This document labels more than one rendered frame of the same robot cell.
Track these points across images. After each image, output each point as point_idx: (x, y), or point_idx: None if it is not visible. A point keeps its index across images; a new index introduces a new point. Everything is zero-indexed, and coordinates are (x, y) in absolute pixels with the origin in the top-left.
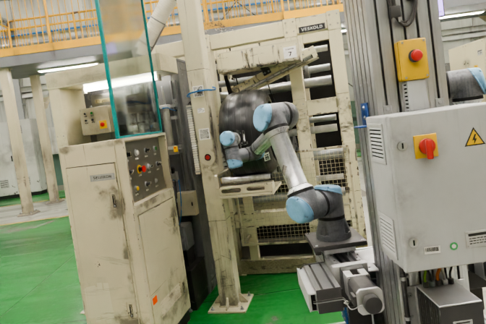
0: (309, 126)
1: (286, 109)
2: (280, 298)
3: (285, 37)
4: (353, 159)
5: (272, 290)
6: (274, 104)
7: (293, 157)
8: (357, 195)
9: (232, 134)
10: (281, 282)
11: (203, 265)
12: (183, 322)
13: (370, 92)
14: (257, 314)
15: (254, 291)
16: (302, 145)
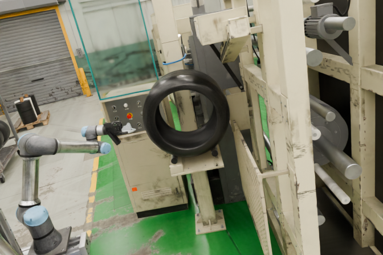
0: (356, 103)
1: (23, 145)
2: (221, 249)
3: None
4: (294, 193)
5: (236, 239)
6: (23, 138)
7: (22, 180)
8: (299, 238)
9: (82, 131)
10: (255, 241)
11: (217, 183)
12: (176, 208)
13: None
14: (193, 243)
15: (233, 227)
16: (270, 136)
